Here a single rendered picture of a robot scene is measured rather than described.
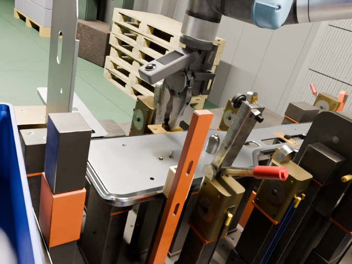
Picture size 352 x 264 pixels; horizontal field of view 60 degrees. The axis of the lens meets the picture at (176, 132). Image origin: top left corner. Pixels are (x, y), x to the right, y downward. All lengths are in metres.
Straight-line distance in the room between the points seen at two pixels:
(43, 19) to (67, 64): 5.21
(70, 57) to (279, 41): 3.38
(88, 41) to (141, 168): 4.16
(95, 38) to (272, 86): 2.52
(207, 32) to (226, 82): 3.48
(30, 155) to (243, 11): 0.44
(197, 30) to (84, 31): 4.20
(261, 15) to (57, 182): 0.43
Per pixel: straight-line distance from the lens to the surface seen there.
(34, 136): 0.56
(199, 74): 0.66
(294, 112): 1.37
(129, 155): 0.68
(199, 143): 0.48
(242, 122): 0.52
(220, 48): 3.69
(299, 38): 3.65
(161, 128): 0.71
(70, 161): 0.35
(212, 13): 0.63
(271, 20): 0.58
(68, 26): 0.47
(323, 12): 0.69
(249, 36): 3.95
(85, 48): 4.79
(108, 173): 0.62
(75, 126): 0.34
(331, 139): 0.77
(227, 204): 0.57
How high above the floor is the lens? 1.36
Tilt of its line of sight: 26 degrees down
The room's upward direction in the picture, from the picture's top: 16 degrees clockwise
